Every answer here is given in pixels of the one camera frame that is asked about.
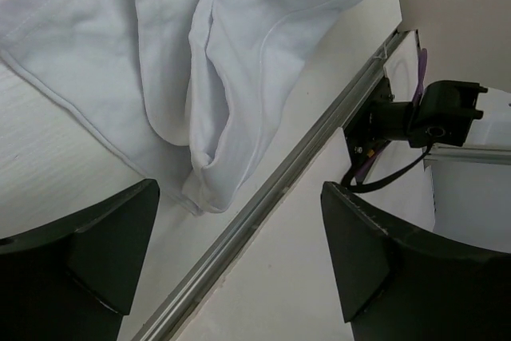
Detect black cable at right base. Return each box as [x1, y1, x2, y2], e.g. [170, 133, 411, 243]
[341, 143, 430, 194]

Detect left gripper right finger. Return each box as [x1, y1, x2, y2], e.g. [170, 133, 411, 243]
[321, 182, 510, 340]

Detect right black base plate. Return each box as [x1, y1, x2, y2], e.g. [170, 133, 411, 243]
[344, 77, 392, 168]

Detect aluminium front rail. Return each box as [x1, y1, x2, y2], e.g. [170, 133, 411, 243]
[134, 30, 407, 340]

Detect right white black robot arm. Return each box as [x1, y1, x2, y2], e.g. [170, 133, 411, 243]
[370, 81, 510, 149]

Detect white skirt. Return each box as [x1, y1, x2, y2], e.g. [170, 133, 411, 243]
[1, 0, 363, 213]

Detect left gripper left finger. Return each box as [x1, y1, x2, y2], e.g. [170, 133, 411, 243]
[1, 179, 160, 340]

